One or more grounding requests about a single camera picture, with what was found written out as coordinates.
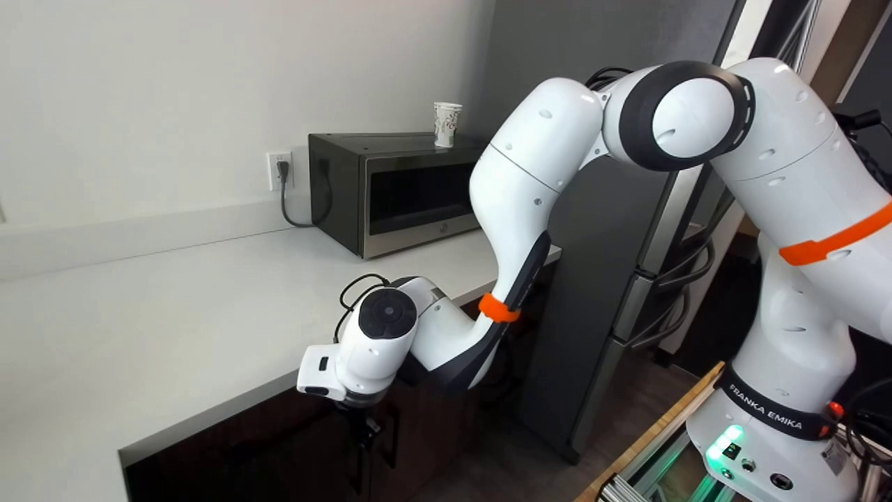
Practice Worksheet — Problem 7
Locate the stainless steel microwave oven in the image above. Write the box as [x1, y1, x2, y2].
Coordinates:
[306, 132, 490, 261]

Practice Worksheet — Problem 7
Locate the light wooden table edge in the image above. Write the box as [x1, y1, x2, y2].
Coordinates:
[572, 360, 731, 502]

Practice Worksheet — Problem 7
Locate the printed paper cup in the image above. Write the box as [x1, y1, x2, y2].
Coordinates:
[431, 99, 466, 152]

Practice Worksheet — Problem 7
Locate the grey hanging cable bundle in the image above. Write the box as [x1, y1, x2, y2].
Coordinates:
[632, 182, 748, 357]

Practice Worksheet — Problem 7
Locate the grey steel refrigerator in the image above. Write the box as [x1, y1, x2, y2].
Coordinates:
[463, 0, 774, 465]

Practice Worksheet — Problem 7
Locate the aluminium table frame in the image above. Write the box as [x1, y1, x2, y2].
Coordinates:
[601, 429, 738, 502]

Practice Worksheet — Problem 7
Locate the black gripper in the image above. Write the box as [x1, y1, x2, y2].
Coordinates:
[344, 388, 402, 495]

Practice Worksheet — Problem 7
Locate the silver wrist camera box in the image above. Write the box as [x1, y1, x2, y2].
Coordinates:
[293, 342, 349, 405]

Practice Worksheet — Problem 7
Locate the black microwave power cord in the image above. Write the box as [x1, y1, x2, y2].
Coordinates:
[274, 159, 328, 231]

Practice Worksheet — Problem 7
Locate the black wrist cable bundle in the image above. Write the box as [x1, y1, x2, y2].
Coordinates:
[328, 271, 398, 346]

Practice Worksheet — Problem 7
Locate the white wall power outlet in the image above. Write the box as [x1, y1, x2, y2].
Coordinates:
[261, 148, 298, 194]

